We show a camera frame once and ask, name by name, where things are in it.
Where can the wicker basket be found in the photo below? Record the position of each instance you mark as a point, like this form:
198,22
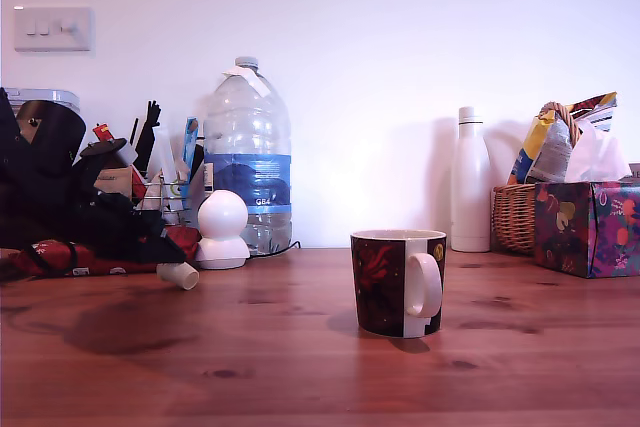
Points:
512,217

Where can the brown box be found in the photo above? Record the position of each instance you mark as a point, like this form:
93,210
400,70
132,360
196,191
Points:
635,172

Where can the dark red printed mug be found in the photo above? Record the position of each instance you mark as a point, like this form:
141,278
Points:
385,282

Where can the floral tissue box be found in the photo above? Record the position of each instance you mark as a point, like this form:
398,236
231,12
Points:
585,227

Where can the red coffee bag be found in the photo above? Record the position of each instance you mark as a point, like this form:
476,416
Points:
115,267

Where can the cream coffee capsule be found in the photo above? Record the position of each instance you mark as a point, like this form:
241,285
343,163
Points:
185,277

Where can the clear storage jar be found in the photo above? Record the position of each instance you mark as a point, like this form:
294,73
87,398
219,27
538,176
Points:
60,95

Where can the white paper sachet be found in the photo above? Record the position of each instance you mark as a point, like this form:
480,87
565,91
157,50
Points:
167,157

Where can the striped snack bag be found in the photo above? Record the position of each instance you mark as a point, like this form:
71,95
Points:
597,109

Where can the black utensil bundle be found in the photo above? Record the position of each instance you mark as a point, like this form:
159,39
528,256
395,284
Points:
149,132

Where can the blue packet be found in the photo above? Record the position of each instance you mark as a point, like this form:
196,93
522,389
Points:
191,139

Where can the brown paper pouch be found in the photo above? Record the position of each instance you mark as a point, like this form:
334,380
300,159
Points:
115,179

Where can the white tissue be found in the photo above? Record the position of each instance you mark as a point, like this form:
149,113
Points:
595,157

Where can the large clear water bottle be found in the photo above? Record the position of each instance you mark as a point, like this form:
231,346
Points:
247,147

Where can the white light switch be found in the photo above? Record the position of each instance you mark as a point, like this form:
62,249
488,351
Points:
55,29

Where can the white insulated bottle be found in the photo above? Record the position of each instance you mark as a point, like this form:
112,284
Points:
471,187

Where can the silver grey snack bag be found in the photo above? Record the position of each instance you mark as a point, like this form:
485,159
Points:
552,152

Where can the thin black stick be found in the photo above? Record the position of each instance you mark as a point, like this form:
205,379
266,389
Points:
134,132

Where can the yellow blue snack bag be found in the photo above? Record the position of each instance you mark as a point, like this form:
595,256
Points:
522,157

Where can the small white round camera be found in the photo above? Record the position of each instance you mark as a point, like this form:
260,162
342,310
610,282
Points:
222,227

